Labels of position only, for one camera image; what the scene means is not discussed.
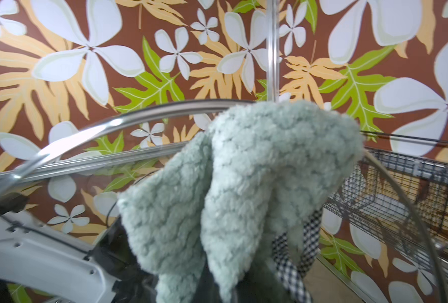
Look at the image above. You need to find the black wire basket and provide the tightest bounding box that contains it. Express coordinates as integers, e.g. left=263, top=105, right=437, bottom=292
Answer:
left=326, top=147, right=448, bottom=278

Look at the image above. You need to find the glass pot lid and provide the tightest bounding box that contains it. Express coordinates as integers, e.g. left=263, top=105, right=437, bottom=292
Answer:
left=0, top=99, right=448, bottom=303

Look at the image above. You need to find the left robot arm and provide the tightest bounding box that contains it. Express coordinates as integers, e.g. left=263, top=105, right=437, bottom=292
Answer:
left=0, top=211, right=157, bottom=302

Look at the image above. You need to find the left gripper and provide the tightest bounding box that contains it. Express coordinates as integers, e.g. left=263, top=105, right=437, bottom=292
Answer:
left=87, top=217, right=158, bottom=302

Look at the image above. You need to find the green microfibre cloth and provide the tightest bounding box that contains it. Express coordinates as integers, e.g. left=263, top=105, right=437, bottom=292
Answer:
left=117, top=101, right=364, bottom=302

